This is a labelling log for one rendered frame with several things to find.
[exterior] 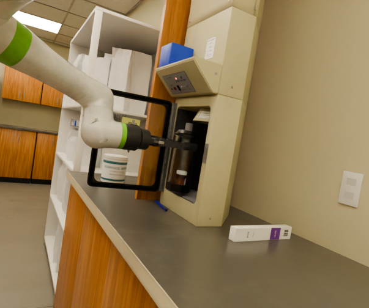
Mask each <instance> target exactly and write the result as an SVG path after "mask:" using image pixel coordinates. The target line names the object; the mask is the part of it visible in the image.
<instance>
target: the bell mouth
mask: <svg viewBox="0 0 369 308"><path fill-rule="evenodd" d="M210 113H211V109H210V108H200V110H199V111H198V113H197V115H196V116H195V118H194V119H193V121H194V122H198V123H203V124H209V117H210Z"/></svg>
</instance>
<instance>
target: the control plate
mask: <svg viewBox="0 0 369 308"><path fill-rule="evenodd" d="M180 76H181V77H182V79H181V77H180ZM162 78H163V79H164V81H165V82H166V84H167V86H168V87H169V89H170V91H171V92H172V94H183V93H189V92H196V90H195V89H194V87H193V86H192V84H191V82H190V80H189V78H188V77H187V75H186V73H185V71H181V72H178V73H173V74H170V75H166V76H162ZM175 78H177V80H176V79H175ZM177 85H179V87H180V88H181V86H182V87H183V88H181V90H179V89H178V88H177ZM187 85H188V86H189V87H187ZM184 86H186V87H184ZM174 87H175V88H176V90H174ZM171 88H172V89H171Z"/></svg>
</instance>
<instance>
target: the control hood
mask: <svg viewBox="0 0 369 308"><path fill-rule="evenodd" d="M155 71H156V73H157V74H158V76H159V78H160V79H161V81H162V83H163V84H164V86H165V87H166V89H167V91H168V92H169V94H170V95H171V96H172V97H175V98H177V97H191V96H198V95H210V94H217V93H218V87H219V82H220V75H221V71H222V65H220V64H217V63H215V62H211V61H209V60H205V59H202V58H199V57H196V56H193V57H190V58H188V59H184V60H180V61H178V62H175V63H172V64H168V65H165V66H162V67H159V68H156V69H155ZM182 71H184V72H185V73H186V75H187V77H188V78H189V80H190V82H191V84H192V86H193V87H194V89H195V90H196V92H189V93H179V94H172V92H171V91H170V89H169V87H168V86H167V84H166V82H165V81H164V79H163V78H162V76H166V75H170V74H173V73H178V72H182Z"/></svg>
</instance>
